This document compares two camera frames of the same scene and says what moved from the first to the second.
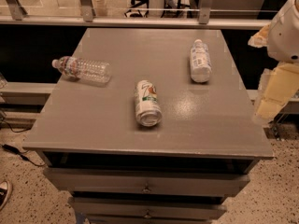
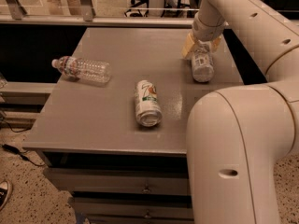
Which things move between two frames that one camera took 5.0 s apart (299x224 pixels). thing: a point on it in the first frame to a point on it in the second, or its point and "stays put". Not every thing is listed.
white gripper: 284,37 to 206,34
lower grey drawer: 149,207 stays put
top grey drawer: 149,180 stays put
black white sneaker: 6,194 stays put
